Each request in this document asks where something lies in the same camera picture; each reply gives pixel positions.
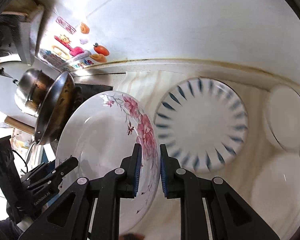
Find pink floral white plate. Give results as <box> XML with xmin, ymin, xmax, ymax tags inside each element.
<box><xmin>56</xmin><ymin>91</ymin><xmax>160</xmax><ymax>233</ymax></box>

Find colourful wall stickers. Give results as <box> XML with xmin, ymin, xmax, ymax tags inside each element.
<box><xmin>38</xmin><ymin>15</ymin><xmax>110</xmax><ymax>71</ymax></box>

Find blue leaf pattern plate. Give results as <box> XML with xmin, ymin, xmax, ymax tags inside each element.
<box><xmin>154</xmin><ymin>77</ymin><xmax>249</xmax><ymax>173</ymax></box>

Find white bowl dark rim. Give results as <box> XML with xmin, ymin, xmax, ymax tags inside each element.
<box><xmin>263</xmin><ymin>85</ymin><xmax>300</xmax><ymax>152</ymax></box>

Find black frying pan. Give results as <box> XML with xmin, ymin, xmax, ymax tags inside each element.
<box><xmin>34</xmin><ymin>72</ymin><xmax>75</xmax><ymax>145</ymax></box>

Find stainless steel pot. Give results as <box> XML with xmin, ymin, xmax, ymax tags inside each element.
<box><xmin>13</xmin><ymin>68</ymin><xmax>54</xmax><ymax>118</ymax></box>

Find plain white bowl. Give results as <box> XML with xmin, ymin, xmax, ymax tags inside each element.
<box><xmin>250</xmin><ymin>153</ymin><xmax>300</xmax><ymax>239</ymax></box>

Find black range hood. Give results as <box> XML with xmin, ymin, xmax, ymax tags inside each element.
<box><xmin>0</xmin><ymin>0</ymin><xmax>44</xmax><ymax>66</ymax></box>

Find black induction cooktop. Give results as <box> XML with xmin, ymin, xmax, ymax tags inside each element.
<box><xmin>74</xmin><ymin>84</ymin><xmax>113</xmax><ymax>107</ymax></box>

